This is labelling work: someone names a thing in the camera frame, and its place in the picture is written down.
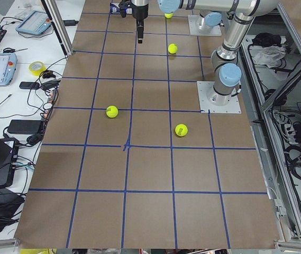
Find yellow tape roll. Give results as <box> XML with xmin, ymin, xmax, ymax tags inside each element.
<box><xmin>29</xmin><ymin>61</ymin><xmax>47</xmax><ymax>77</ymax></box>

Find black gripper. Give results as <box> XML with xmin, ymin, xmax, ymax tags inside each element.
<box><xmin>131</xmin><ymin>0</ymin><xmax>148</xmax><ymax>43</ymax></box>

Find crumpled white cloth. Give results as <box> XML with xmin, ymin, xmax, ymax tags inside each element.
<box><xmin>253</xmin><ymin>46</ymin><xmax>286</xmax><ymax>68</ymax></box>

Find black handled scissors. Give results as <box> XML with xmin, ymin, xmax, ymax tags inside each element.
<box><xmin>3</xmin><ymin>48</ymin><xmax>27</xmax><ymax>53</ymax></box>

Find far blue teach pendant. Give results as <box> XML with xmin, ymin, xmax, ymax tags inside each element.
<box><xmin>15</xmin><ymin>11</ymin><xmax>51</xmax><ymax>36</ymax></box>

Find black power adapter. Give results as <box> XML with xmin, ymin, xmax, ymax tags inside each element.
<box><xmin>7</xmin><ymin>120</ymin><xmax>42</xmax><ymax>134</ymax></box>

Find tennis ball far end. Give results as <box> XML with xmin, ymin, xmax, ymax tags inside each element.
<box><xmin>165</xmin><ymin>13</ymin><xmax>173</xmax><ymax>19</ymax></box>

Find tennis ball centre left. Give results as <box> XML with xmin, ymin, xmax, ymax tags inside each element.
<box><xmin>106</xmin><ymin>105</ymin><xmax>118</xmax><ymax>119</ymax></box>

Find aluminium frame post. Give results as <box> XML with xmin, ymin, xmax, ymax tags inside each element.
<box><xmin>41</xmin><ymin>0</ymin><xmax>73</xmax><ymax>57</ymax></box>

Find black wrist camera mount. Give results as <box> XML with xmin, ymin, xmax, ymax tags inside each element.
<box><xmin>119</xmin><ymin>0</ymin><xmax>131</xmax><ymax>18</ymax></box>

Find Wilson tennis ball can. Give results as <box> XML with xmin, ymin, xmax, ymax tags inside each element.
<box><xmin>110</xmin><ymin>3</ymin><xmax>132</xmax><ymax>15</ymax></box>

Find black phone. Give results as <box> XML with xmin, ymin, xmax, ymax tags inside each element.
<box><xmin>19</xmin><ymin>81</ymin><xmax>40</xmax><ymax>90</ymax></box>

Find tennis ball near arm base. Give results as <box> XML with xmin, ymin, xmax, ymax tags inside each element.
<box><xmin>168</xmin><ymin>43</ymin><xmax>178</xmax><ymax>55</ymax></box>

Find tennis ball with black print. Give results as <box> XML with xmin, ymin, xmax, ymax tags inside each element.
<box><xmin>175</xmin><ymin>123</ymin><xmax>188</xmax><ymax>137</ymax></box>

